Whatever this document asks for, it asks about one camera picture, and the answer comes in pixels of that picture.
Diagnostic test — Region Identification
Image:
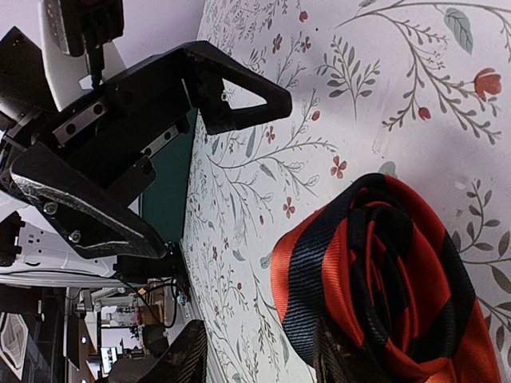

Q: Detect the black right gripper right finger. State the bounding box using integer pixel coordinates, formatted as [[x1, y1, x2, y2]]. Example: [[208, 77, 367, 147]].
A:
[[313, 318, 383, 382]]

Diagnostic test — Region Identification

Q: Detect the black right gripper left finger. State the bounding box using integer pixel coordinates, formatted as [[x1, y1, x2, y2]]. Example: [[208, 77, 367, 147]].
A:
[[107, 319, 208, 383]]

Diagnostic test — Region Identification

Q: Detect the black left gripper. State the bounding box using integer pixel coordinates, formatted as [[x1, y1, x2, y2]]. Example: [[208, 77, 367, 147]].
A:
[[7, 41, 292, 259]]

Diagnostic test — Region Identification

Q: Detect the red black striped tie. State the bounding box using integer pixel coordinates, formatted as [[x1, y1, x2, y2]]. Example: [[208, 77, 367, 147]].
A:
[[271, 173, 501, 382]]

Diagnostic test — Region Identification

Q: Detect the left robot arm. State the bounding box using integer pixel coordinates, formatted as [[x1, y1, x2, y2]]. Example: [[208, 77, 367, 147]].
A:
[[1, 1, 292, 288]]

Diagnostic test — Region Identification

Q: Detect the dark green divided organizer box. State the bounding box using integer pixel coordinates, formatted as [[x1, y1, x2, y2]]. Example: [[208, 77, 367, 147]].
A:
[[139, 109, 197, 243]]

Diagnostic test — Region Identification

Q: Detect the floral patterned table mat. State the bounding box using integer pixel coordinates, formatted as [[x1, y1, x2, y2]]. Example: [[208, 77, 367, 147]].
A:
[[183, 1, 510, 382]]

